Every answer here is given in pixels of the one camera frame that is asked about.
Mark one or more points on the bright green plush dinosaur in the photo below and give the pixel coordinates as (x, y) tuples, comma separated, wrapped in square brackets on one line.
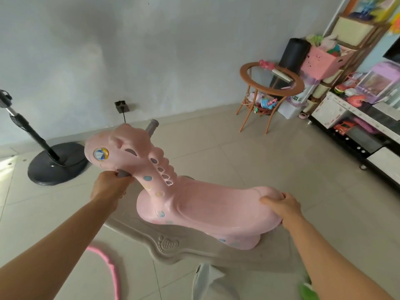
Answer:
[(307, 292)]

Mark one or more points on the white remote control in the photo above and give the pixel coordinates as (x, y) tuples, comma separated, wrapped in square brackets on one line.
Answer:
[(281, 74)]

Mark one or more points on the purple claw machine toy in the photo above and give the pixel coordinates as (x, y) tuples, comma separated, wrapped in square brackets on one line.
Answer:
[(381, 81)]

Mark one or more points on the round rattan glass table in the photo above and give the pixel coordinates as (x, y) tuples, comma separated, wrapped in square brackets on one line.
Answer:
[(300, 88)]

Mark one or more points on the black standing fan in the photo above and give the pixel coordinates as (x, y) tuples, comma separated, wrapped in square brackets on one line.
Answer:
[(59, 171)]

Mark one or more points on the black white TV cabinet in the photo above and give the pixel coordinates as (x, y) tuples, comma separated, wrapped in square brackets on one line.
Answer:
[(331, 110)]

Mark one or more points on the wall power socket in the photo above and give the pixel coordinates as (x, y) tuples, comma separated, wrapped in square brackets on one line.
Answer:
[(122, 106)]

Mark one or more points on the red toy car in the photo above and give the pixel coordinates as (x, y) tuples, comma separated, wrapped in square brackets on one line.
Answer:
[(343, 128)]

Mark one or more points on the person's left hand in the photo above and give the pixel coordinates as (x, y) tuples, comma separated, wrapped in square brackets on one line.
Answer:
[(107, 190)]

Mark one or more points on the cream storage box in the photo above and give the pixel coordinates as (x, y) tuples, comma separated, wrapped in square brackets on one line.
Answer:
[(351, 29)]

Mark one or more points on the brown wooden shelf rack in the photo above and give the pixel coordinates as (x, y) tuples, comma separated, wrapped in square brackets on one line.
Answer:
[(370, 48)]

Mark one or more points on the black television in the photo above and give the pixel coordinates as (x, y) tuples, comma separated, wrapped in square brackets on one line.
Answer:
[(394, 53)]

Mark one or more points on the person's right hand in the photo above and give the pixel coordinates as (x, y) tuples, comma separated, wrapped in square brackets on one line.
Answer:
[(287, 209)]

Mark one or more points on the pink turtle toy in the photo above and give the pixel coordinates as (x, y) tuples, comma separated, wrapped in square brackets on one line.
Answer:
[(266, 64)]

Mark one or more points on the pink rocking animal toy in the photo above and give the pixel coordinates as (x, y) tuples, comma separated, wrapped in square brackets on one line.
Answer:
[(212, 209)]

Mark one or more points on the colourful picture box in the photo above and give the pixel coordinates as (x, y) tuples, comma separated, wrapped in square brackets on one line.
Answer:
[(368, 7)]

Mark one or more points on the white storage box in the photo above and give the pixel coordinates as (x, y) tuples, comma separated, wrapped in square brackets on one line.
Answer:
[(289, 109)]

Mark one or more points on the person's left forearm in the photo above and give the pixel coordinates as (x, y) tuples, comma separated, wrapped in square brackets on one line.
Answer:
[(53, 253)]

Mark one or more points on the pink perforated basket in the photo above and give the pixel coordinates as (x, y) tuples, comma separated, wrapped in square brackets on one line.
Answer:
[(318, 64)]

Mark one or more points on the person's right forearm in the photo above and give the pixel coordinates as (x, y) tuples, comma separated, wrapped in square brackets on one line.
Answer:
[(331, 265)]

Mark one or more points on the pink hula hoop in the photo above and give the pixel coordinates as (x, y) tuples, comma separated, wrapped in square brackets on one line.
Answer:
[(109, 262)]

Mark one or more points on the black yoga mat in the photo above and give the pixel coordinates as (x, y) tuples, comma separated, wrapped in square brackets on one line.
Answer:
[(293, 56)]

